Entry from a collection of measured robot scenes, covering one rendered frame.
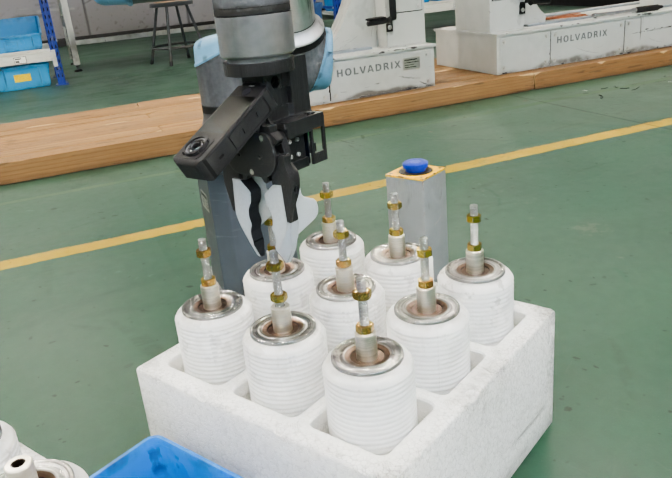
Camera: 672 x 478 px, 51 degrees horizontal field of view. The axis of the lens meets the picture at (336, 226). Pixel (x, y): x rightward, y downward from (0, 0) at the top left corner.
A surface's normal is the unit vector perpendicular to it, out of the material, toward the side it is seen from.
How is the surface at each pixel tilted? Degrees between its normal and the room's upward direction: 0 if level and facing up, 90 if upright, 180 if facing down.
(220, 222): 90
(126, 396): 0
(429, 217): 90
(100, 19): 90
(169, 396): 90
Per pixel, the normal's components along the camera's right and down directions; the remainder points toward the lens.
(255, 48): 0.10, 0.34
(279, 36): 0.65, 0.22
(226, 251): -0.37, 0.36
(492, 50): -0.92, 0.21
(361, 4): 0.39, 0.29
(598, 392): -0.09, -0.93
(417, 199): -0.62, 0.33
